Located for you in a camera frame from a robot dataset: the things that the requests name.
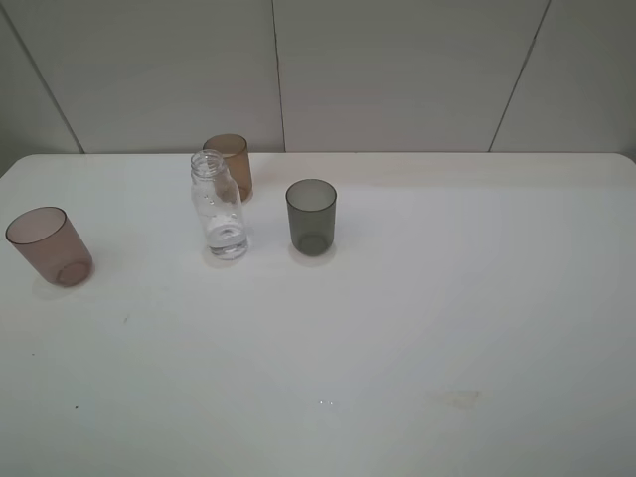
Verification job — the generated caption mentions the clear plastic water bottle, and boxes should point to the clear plastic water bottle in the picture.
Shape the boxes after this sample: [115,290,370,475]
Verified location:
[190,149,248,260]

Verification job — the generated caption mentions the grey translucent cup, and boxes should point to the grey translucent cup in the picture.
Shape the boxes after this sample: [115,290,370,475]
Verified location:
[285,179,337,257]

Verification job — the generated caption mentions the amber translucent cup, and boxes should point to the amber translucent cup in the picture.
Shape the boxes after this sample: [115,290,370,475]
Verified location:
[204,133,252,202]

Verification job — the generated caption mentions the pink translucent cup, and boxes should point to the pink translucent cup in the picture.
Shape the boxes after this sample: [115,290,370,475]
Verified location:
[5,207,93,287]

